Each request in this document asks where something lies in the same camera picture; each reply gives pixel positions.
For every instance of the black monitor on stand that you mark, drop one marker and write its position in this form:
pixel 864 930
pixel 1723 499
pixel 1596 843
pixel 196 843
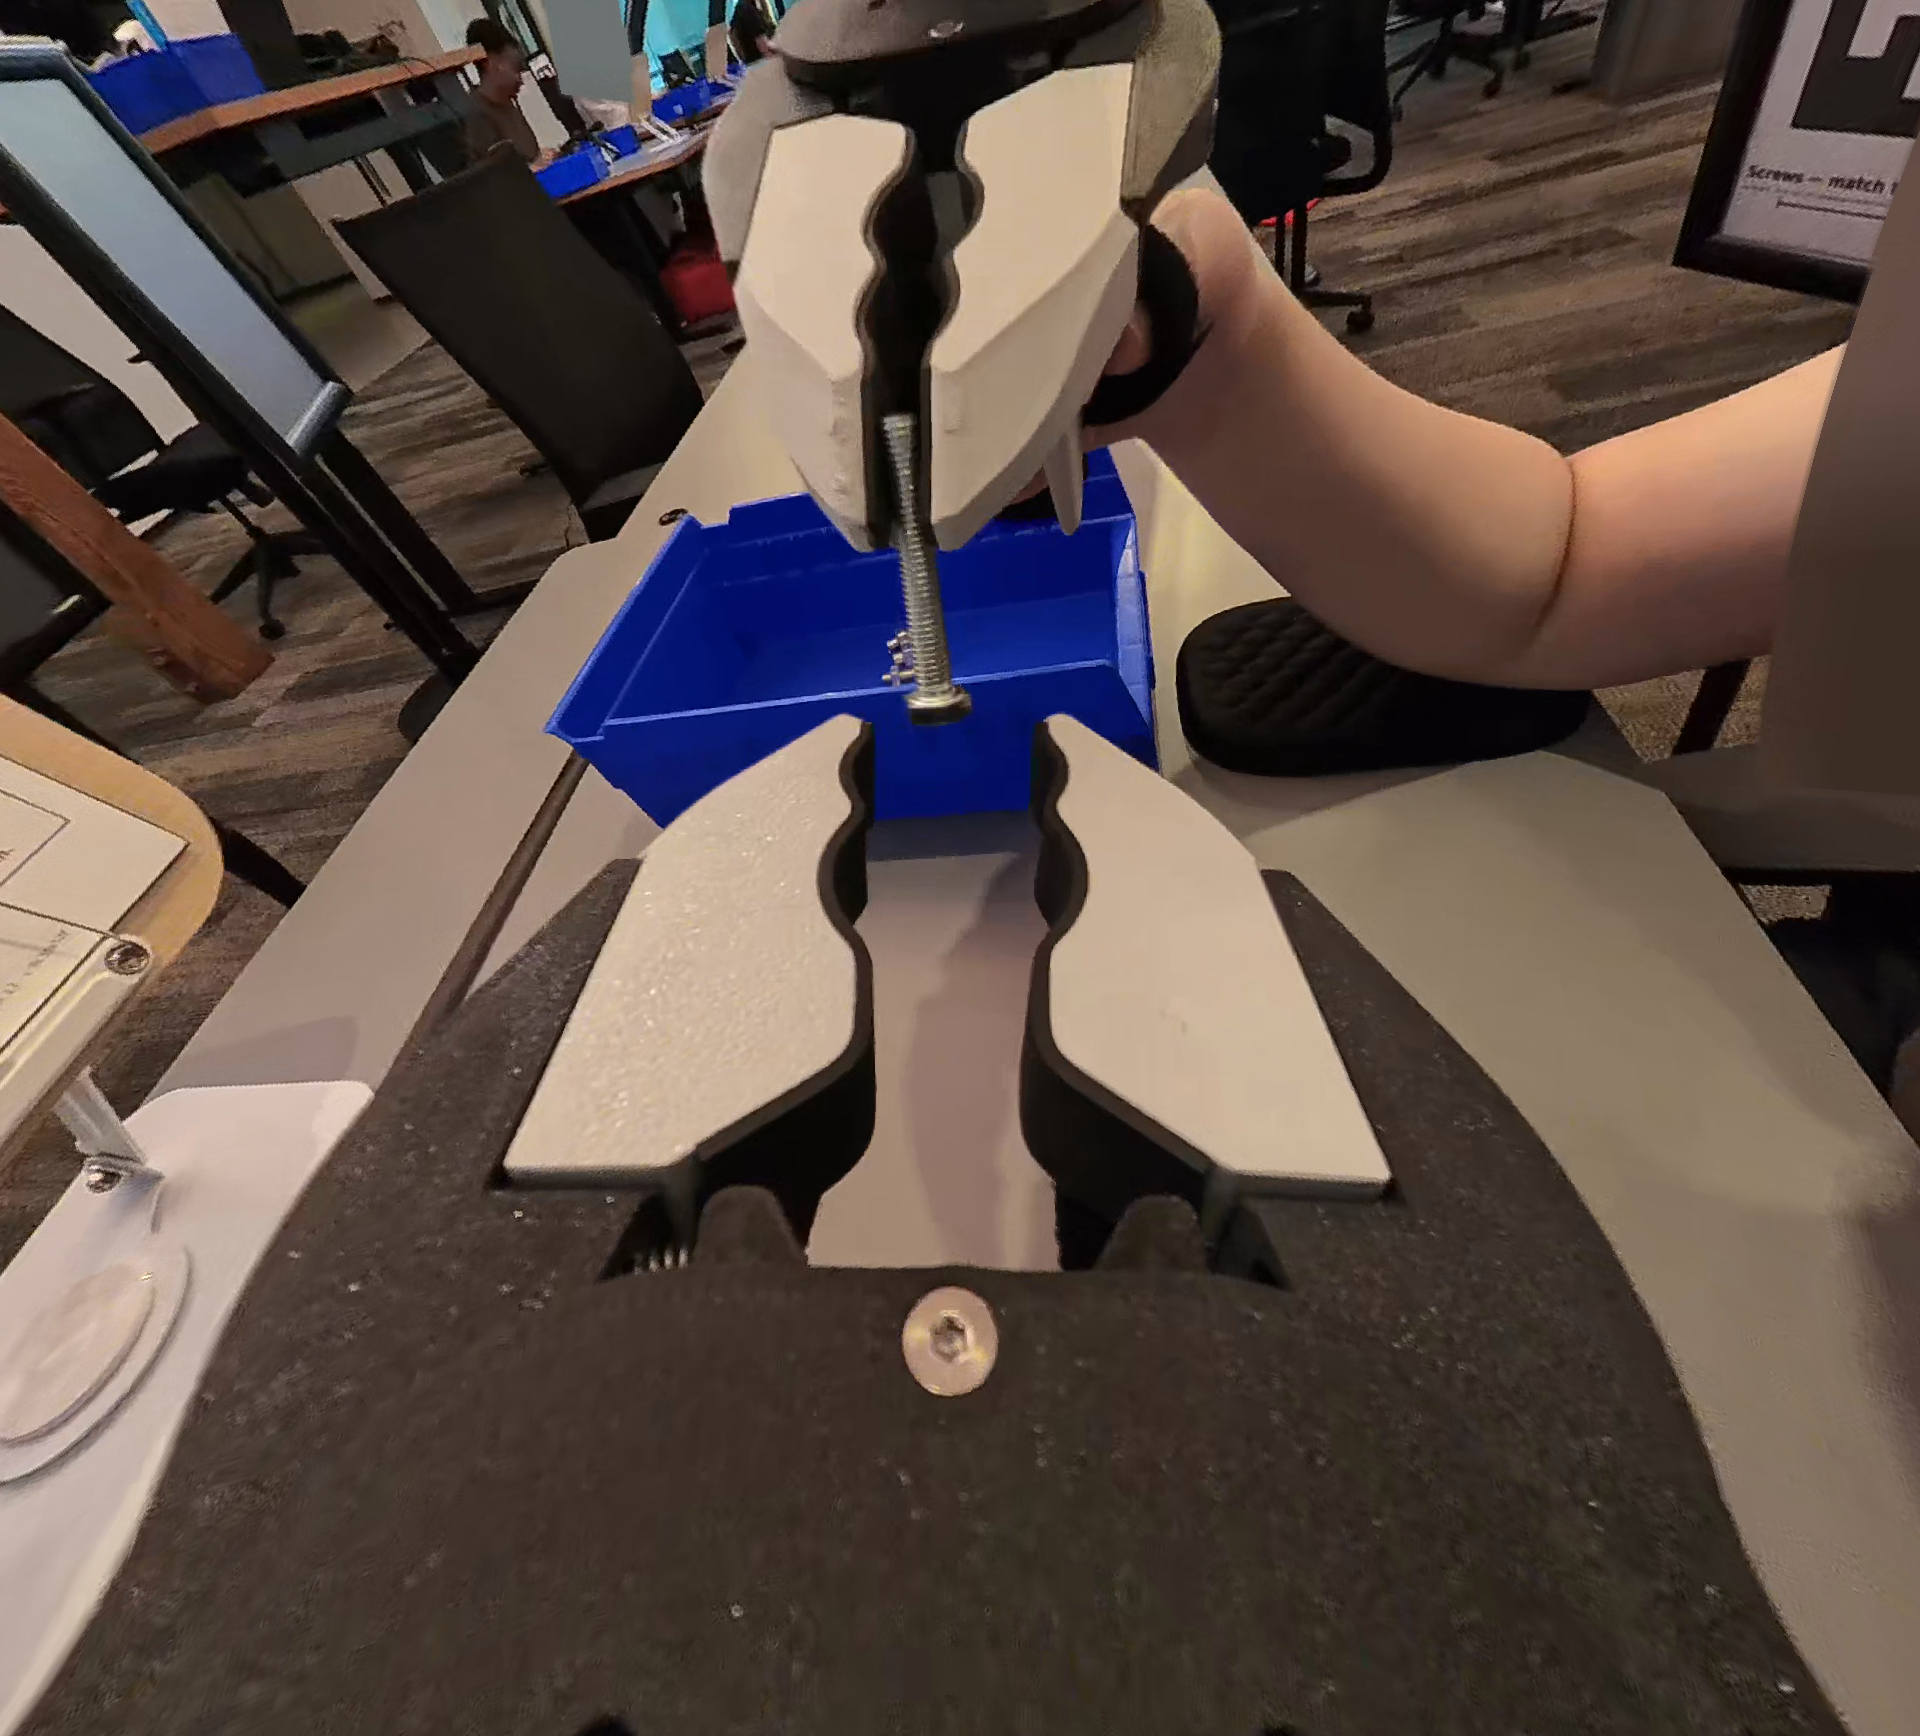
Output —
pixel 151 206

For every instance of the grey metal bin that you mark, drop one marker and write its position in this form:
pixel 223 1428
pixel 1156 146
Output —
pixel 1680 20

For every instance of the medium steel hex bolt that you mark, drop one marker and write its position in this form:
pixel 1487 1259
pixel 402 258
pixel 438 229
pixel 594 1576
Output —
pixel 914 571

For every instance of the white tablet stand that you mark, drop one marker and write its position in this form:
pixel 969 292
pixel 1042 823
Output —
pixel 230 1136

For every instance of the blue plastic bin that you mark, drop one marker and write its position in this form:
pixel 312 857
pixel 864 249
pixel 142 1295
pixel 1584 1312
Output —
pixel 574 180
pixel 179 87
pixel 722 717

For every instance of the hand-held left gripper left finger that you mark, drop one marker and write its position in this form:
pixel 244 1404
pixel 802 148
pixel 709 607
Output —
pixel 706 986

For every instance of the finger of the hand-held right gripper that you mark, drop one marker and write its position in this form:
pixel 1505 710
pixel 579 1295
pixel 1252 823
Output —
pixel 1032 262
pixel 815 262

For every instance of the person's right hand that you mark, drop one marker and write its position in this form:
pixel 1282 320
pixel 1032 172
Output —
pixel 1252 324

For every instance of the person's right forearm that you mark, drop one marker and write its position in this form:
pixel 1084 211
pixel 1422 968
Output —
pixel 1438 523

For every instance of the cluster of assembled bolts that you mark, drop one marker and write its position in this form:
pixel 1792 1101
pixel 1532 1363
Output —
pixel 898 654

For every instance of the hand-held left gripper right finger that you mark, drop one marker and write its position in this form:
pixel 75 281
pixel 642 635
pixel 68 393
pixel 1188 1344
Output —
pixel 1195 1000

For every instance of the wooden instruction board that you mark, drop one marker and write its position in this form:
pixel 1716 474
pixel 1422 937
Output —
pixel 196 866

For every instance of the wooden top desk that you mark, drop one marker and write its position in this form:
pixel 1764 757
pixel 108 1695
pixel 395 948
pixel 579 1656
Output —
pixel 642 162
pixel 302 95

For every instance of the wooden beam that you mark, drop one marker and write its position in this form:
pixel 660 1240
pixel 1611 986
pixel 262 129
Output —
pixel 134 571

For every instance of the red container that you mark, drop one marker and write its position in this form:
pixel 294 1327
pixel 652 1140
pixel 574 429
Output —
pixel 699 292

